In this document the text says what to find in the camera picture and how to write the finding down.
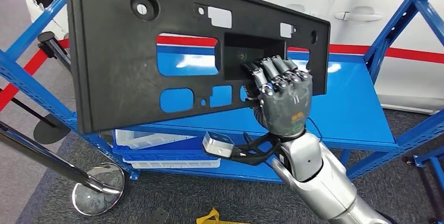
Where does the black camera bracket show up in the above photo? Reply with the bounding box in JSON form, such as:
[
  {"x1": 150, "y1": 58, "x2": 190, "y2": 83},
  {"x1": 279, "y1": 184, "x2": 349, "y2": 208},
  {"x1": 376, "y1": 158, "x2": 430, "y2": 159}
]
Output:
[{"x1": 227, "y1": 132, "x2": 282, "y2": 166}]

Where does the stanchion with chrome base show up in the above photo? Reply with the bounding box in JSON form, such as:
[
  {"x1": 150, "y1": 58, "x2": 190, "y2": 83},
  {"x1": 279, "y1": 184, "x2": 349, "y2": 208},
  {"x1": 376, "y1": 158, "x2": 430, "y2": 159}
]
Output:
[{"x1": 0, "y1": 121, "x2": 126, "y2": 217}]

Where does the white car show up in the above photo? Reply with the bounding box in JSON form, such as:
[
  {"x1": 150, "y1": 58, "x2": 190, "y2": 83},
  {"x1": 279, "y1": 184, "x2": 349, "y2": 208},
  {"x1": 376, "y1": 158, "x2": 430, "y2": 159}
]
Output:
[{"x1": 14, "y1": 0, "x2": 444, "y2": 116}]

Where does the red barrier belt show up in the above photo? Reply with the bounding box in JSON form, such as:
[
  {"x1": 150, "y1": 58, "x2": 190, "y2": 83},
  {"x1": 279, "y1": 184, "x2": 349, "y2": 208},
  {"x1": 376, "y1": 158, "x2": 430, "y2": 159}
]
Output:
[
  {"x1": 57, "y1": 35, "x2": 444, "y2": 64},
  {"x1": 0, "y1": 47, "x2": 49, "y2": 112}
]

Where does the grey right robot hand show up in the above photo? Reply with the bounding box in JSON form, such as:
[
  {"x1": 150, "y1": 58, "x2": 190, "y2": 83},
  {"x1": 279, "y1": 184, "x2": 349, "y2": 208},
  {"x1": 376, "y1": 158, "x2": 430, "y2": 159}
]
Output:
[{"x1": 242, "y1": 55, "x2": 314, "y2": 139}]

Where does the blue plastic crate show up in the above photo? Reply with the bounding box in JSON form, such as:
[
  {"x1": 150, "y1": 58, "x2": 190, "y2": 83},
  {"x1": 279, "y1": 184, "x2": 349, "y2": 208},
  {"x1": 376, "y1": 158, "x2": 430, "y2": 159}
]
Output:
[{"x1": 112, "y1": 136, "x2": 221, "y2": 163}]

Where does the yellow floor tape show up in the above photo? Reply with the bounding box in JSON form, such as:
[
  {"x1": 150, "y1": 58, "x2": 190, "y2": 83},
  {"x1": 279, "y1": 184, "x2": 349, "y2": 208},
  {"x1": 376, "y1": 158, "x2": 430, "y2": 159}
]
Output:
[{"x1": 196, "y1": 208, "x2": 252, "y2": 224}]

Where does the black stanchion post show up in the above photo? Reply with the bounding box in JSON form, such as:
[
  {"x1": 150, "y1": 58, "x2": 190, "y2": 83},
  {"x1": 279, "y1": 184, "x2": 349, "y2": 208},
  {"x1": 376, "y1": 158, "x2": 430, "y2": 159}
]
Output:
[{"x1": 37, "y1": 31, "x2": 72, "y2": 72}]

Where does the white car door handle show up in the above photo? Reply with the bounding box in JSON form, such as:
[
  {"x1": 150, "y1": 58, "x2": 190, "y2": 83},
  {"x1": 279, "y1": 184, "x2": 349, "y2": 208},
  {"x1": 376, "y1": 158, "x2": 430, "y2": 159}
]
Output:
[{"x1": 334, "y1": 6, "x2": 384, "y2": 23}]

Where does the thin black stanchion, disc base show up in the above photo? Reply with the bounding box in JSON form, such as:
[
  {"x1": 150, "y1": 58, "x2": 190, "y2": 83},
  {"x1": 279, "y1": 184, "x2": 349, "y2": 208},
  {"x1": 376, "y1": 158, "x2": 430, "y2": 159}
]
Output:
[{"x1": 0, "y1": 87, "x2": 72, "y2": 146}]

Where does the black plastic panel part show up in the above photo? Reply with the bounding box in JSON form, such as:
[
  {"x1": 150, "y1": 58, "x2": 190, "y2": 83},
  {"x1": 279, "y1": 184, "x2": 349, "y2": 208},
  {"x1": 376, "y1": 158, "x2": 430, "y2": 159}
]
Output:
[{"x1": 64, "y1": 0, "x2": 331, "y2": 135}]

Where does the blue metal shelf rack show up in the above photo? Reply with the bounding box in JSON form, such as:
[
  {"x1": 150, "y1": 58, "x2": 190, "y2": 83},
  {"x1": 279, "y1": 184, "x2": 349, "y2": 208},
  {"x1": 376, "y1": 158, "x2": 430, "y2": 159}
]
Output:
[{"x1": 0, "y1": 0, "x2": 444, "y2": 185}]

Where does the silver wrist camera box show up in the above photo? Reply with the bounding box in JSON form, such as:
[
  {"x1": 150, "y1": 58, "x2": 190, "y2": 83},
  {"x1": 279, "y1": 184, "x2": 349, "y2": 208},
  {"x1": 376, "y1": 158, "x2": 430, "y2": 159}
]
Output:
[{"x1": 202, "y1": 131, "x2": 235, "y2": 158}]

